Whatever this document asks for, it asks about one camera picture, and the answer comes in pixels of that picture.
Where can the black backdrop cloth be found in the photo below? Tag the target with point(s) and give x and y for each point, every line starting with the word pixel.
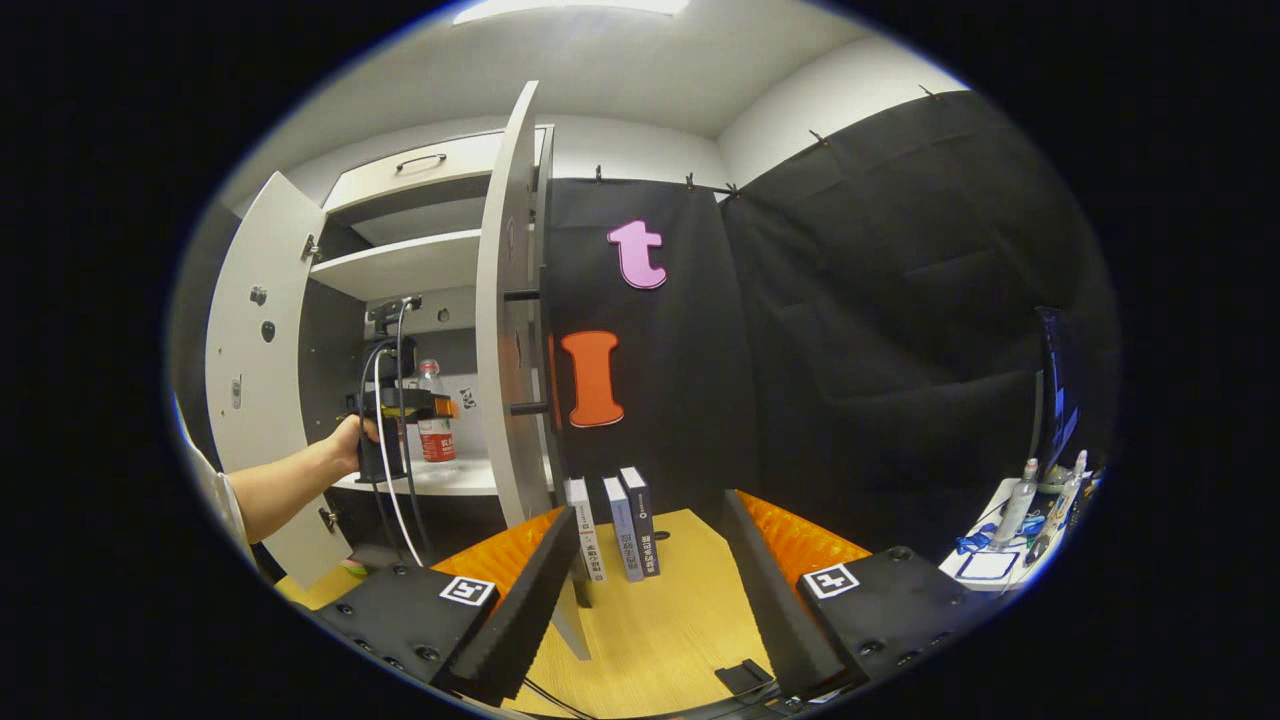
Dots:
pixel 850 350

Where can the white cabinet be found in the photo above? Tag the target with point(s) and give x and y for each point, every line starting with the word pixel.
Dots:
pixel 440 265

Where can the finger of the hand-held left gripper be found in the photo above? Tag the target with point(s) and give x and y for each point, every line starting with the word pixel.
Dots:
pixel 446 408

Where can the small black device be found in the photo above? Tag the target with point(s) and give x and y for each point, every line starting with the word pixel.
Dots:
pixel 745 677

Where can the white plastic bottle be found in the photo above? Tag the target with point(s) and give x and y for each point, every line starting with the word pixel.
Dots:
pixel 1015 510
pixel 1068 495

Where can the grey-blue book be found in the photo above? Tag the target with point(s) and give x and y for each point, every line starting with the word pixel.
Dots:
pixel 624 535

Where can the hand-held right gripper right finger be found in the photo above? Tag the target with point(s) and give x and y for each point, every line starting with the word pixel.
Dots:
pixel 775 610

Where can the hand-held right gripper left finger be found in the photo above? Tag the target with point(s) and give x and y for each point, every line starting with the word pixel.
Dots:
pixel 530 620

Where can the ceiling light panel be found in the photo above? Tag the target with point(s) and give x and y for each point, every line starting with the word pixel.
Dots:
pixel 570 8

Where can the clear plastic bottle red label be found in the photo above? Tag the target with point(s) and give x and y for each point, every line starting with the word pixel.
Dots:
pixel 437 440

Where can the white cabinet door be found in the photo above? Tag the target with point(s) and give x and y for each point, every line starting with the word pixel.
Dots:
pixel 260 400
pixel 505 350

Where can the white book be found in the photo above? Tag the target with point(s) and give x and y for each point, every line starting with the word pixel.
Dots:
pixel 585 530

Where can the dark computer monitor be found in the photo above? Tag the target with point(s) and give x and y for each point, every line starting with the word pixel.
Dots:
pixel 1050 400

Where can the dark navy book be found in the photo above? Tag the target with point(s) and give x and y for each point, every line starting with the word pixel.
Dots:
pixel 645 520

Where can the person's white shirt sleeve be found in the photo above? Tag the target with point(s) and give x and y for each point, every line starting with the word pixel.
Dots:
pixel 215 490

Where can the white cabinet drawer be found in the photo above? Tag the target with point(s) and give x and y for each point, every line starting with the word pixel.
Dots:
pixel 430 170

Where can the white side table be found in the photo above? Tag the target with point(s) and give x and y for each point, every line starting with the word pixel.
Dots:
pixel 985 565

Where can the white cabinet shelf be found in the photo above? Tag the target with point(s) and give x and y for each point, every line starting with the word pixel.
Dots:
pixel 410 265

